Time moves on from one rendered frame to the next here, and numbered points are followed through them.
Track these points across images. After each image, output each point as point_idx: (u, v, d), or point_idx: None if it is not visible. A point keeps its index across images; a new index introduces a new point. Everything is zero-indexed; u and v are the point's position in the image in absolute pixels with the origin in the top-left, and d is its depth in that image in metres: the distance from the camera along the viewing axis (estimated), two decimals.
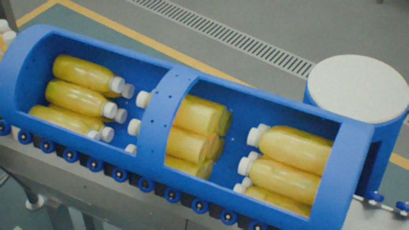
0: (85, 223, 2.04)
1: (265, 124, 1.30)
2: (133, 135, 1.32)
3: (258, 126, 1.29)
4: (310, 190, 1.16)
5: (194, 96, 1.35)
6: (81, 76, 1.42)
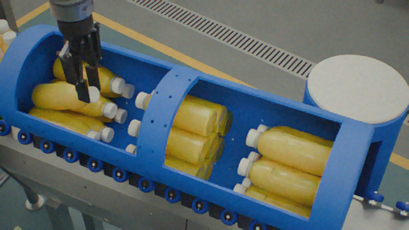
0: (85, 223, 2.04)
1: (265, 125, 1.30)
2: (133, 135, 1.32)
3: (258, 127, 1.29)
4: (310, 191, 1.17)
5: (194, 96, 1.35)
6: None
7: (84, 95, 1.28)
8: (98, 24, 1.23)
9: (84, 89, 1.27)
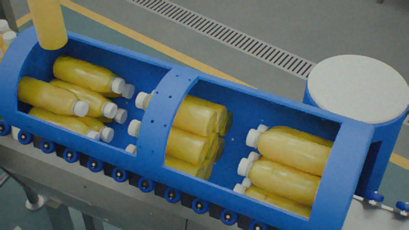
0: (85, 223, 2.04)
1: (265, 125, 1.30)
2: (133, 135, 1.32)
3: (258, 127, 1.29)
4: (310, 191, 1.17)
5: (194, 96, 1.35)
6: (81, 77, 1.42)
7: None
8: None
9: None
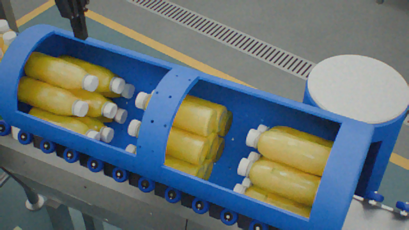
0: (85, 223, 2.04)
1: (265, 125, 1.30)
2: (133, 135, 1.32)
3: (258, 127, 1.29)
4: (310, 191, 1.17)
5: (194, 96, 1.35)
6: None
7: (80, 31, 1.25)
8: None
9: (79, 25, 1.24)
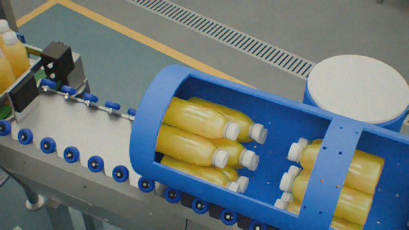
0: (85, 223, 2.04)
1: None
2: (285, 190, 1.21)
3: None
4: None
5: None
6: None
7: None
8: None
9: None
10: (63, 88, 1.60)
